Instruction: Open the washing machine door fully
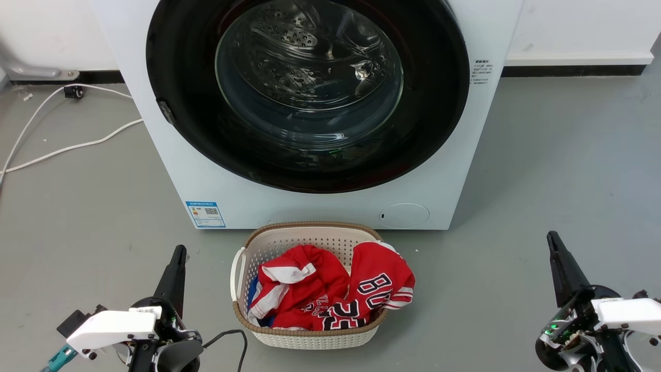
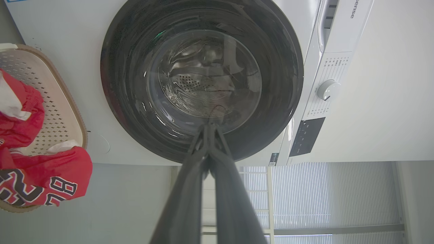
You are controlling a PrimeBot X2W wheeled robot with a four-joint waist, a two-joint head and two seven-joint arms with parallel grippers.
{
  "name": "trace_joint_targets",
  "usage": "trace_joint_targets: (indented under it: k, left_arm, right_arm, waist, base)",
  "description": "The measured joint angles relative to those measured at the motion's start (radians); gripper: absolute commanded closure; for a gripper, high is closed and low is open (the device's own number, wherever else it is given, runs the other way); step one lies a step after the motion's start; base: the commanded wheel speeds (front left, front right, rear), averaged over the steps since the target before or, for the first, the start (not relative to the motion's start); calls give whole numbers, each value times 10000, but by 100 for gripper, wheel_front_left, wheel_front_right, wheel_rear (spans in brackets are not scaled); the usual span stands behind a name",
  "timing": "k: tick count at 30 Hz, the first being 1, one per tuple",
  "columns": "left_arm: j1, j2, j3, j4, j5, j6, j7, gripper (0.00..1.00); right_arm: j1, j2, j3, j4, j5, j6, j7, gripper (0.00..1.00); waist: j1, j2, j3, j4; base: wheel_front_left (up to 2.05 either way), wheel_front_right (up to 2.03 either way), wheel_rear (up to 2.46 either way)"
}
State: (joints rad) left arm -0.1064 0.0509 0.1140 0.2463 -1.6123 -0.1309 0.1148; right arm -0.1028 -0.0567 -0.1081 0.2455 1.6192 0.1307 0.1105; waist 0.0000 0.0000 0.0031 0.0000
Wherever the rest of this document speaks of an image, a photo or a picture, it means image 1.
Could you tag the red jersey with black lettering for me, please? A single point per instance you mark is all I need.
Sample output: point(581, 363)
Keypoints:
point(382, 268)

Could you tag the white front-load washing machine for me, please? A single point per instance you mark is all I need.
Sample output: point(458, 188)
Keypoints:
point(170, 170)

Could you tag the round white filter cover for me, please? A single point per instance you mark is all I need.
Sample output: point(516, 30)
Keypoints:
point(404, 215)

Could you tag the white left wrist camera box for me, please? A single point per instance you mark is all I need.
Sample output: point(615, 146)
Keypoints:
point(113, 325)

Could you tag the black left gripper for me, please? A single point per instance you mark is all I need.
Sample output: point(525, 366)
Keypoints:
point(181, 356)

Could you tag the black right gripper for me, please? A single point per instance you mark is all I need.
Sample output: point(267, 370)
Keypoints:
point(568, 343)

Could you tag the blue cloth piece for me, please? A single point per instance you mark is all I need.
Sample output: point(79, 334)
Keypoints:
point(253, 295)

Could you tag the grey metal bracket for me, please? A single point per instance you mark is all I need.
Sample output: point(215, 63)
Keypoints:
point(31, 71)

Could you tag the white perforated laundry basket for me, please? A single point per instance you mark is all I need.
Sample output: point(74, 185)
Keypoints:
point(304, 338)

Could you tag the blue energy label sticker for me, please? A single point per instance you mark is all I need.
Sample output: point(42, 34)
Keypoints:
point(205, 214)

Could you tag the round black glass washer door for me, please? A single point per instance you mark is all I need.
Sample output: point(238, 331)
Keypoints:
point(181, 77)

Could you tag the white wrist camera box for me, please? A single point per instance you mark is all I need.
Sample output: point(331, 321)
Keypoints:
point(113, 325)
point(630, 312)

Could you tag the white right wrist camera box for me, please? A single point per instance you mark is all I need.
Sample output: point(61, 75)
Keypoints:
point(630, 312)

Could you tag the red jersey with white trim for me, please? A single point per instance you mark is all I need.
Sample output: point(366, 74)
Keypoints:
point(315, 279)

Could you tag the small black plug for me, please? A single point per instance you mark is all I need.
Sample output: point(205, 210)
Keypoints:
point(74, 92)

